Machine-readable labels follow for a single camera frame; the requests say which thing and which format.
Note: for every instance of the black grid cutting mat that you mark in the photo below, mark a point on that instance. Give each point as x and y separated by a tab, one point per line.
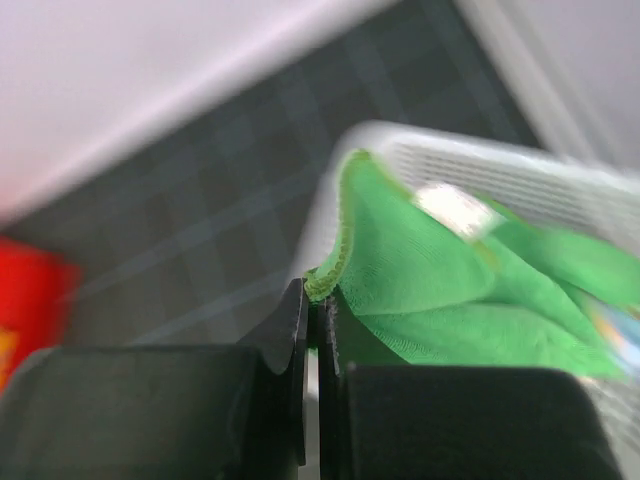
191	238

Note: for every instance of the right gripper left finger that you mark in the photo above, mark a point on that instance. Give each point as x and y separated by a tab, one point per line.
229	411

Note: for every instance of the white perforated plastic basket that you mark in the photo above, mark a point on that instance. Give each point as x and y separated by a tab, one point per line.
540	190

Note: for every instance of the red plastic tray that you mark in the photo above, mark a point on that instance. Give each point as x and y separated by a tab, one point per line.
36	290

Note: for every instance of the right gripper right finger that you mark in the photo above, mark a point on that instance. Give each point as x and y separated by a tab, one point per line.
382	418

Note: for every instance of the green towel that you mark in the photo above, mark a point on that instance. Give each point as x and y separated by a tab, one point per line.
441	277

